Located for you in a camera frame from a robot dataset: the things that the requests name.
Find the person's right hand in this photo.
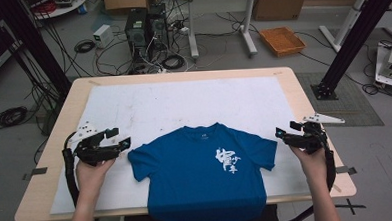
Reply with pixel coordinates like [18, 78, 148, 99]
[289, 144, 329, 186]

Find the white metal stand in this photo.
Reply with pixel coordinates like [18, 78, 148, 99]
[317, 0, 383, 54]

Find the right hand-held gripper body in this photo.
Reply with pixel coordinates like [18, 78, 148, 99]
[293, 111, 347, 156]

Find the person's left hand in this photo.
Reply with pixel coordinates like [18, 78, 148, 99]
[74, 156, 119, 198]

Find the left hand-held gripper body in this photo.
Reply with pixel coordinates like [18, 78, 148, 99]
[65, 119, 122, 169]

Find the white table mat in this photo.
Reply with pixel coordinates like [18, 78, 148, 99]
[44, 74, 311, 216]

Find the round white table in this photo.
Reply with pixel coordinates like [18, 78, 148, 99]
[22, 0, 91, 21]

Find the coiled black cable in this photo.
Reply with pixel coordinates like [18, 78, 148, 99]
[0, 105, 30, 130]
[160, 53, 187, 72]
[73, 38, 97, 55]

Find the grey floor mat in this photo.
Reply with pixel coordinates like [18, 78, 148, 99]
[295, 68, 385, 131]

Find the black metal stand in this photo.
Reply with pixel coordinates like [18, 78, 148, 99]
[11, 0, 73, 100]
[306, 0, 392, 102]

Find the black sleeved gripper cable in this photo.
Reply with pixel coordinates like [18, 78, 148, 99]
[275, 130, 340, 221]
[60, 129, 86, 210]

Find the orange woven tray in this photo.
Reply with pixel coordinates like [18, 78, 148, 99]
[258, 25, 308, 59]

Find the blue t-shirt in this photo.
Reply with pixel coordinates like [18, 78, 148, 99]
[126, 119, 282, 221]

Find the grey tape strip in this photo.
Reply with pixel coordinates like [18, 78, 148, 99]
[21, 166, 49, 182]
[335, 165, 358, 176]

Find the black computer tower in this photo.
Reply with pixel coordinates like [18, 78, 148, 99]
[123, 7, 150, 64]
[145, 3, 171, 53]

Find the cardboard box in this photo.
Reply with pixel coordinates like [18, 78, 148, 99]
[103, 0, 161, 12]
[251, 0, 311, 23]

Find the white box device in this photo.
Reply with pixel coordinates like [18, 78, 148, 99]
[92, 23, 116, 50]

